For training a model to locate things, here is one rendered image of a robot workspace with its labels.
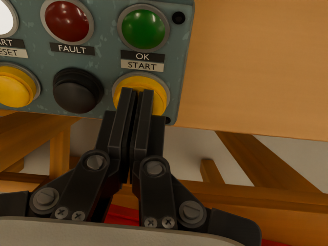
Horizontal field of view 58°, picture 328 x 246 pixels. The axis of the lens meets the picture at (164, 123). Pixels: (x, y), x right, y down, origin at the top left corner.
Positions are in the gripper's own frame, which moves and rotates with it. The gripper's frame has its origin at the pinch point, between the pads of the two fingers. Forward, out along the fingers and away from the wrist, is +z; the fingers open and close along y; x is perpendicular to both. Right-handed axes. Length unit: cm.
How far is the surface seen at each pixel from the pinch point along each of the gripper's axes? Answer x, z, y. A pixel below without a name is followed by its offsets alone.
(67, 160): -68, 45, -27
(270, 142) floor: -72, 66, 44
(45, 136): -44, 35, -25
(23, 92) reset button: 0.2, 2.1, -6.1
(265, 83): -0.6, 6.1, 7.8
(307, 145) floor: -72, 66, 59
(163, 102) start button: 0.2, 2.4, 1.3
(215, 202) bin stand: -17.4, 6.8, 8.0
